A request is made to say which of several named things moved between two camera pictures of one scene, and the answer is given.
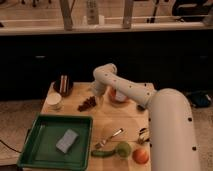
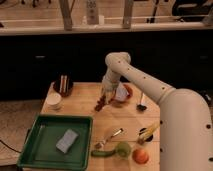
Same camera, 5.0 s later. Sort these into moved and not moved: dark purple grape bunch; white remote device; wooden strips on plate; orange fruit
Moved: dark purple grape bunch
Not moved: white remote device; orange fruit; wooden strips on plate
